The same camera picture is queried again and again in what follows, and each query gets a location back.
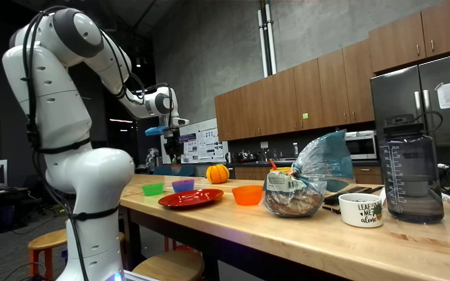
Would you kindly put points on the orange toy pumpkin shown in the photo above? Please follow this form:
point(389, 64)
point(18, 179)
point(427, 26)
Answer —
point(218, 173)

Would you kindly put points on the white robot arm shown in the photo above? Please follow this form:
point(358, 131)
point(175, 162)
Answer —
point(69, 119)

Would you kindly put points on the green sticky note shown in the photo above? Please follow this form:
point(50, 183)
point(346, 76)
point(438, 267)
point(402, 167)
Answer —
point(305, 115)

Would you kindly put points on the purple bowl with grains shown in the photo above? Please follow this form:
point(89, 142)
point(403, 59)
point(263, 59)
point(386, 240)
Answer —
point(183, 186)

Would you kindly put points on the white printed mug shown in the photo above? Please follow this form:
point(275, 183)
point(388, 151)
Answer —
point(361, 211)

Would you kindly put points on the orange plastic bowl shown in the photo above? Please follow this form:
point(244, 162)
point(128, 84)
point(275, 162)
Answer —
point(247, 195)

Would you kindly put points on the green plastic bowl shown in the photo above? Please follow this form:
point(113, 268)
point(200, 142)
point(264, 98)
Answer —
point(153, 189)

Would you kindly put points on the stainless steel refrigerator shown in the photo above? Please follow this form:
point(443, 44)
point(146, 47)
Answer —
point(444, 114)

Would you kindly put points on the brown wooden wall cabinets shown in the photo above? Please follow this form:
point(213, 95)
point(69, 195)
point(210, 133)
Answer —
point(339, 87)

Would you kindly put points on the red plate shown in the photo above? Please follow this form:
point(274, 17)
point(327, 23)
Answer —
point(191, 198)

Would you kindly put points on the clear plastic bread bag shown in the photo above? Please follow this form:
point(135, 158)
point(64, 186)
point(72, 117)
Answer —
point(308, 176)

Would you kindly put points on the silver microwave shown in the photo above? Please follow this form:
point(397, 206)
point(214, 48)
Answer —
point(361, 145)

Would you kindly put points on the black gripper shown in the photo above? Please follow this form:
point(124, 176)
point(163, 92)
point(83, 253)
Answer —
point(174, 140)

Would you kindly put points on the dark translucent water bottle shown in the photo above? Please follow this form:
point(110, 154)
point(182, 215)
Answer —
point(411, 176)

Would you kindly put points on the brown wooden base cabinets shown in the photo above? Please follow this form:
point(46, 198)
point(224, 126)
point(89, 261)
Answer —
point(368, 173)

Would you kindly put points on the white poster board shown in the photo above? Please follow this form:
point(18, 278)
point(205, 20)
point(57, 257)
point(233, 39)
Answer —
point(203, 142)

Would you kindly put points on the round wooden stool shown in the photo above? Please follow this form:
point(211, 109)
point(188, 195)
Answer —
point(47, 242)
point(171, 265)

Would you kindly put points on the metal ceiling pipe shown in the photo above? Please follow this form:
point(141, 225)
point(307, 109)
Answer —
point(266, 36)

